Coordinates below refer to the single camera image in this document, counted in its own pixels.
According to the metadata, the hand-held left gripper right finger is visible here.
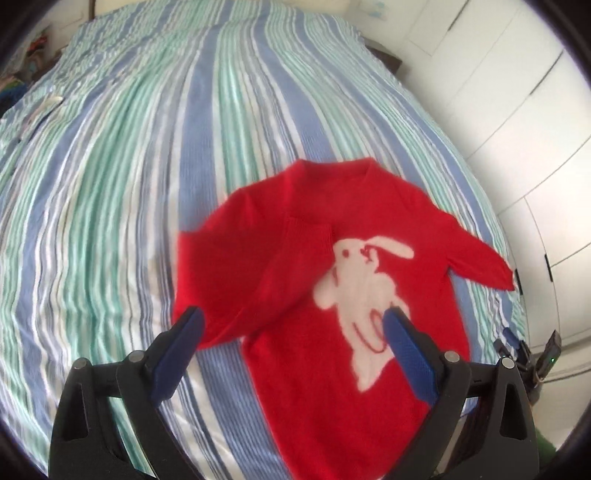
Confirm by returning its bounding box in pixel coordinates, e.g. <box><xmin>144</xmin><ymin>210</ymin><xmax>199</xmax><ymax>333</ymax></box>
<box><xmin>381</xmin><ymin>307</ymin><xmax>541</xmax><ymax>480</ymax></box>

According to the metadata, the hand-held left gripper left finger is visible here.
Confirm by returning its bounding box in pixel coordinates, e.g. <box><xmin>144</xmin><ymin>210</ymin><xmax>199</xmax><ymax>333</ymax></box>
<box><xmin>48</xmin><ymin>305</ymin><xmax>206</xmax><ymax>480</ymax></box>

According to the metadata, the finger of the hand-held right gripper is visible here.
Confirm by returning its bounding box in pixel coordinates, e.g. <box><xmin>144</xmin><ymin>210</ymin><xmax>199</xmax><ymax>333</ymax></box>
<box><xmin>493</xmin><ymin>325</ymin><xmax>532</xmax><ymax>370</ymax></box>

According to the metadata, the red sweater with white rabbit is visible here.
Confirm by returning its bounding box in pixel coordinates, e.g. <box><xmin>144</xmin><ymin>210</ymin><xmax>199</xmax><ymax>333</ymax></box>
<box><xmin>172</xmin><ymin>157</ymin><xmax>517</xmax><ymax>480</ymax></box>

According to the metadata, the striped bed sheet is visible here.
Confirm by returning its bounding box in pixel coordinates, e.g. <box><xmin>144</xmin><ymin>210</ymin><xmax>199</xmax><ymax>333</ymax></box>
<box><xmin>0</xmin><ymin>0</ymin><xmax>527</xmax><ymax>480</ymax></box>

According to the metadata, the white wardrobe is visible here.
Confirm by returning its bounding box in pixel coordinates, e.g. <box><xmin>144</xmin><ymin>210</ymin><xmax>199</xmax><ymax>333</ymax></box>
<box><xmin>369</xmin><ymin>0</ymin><xmax>591</xmax><ymax>352</ymax></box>

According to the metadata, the dark bedside table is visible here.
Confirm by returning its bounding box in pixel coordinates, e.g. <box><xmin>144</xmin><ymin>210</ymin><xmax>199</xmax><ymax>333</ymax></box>
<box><xmin>367</xmin><ymin>39</ymin><xmax>404</xmax><ymax>77</ymax></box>

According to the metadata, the pile of colourful items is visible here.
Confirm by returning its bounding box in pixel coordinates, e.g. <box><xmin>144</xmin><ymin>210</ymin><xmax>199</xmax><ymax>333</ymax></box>
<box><xmin>0</xmin><ymin>28</ymin><xmax>61</xmax><ymax>116</ymax></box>

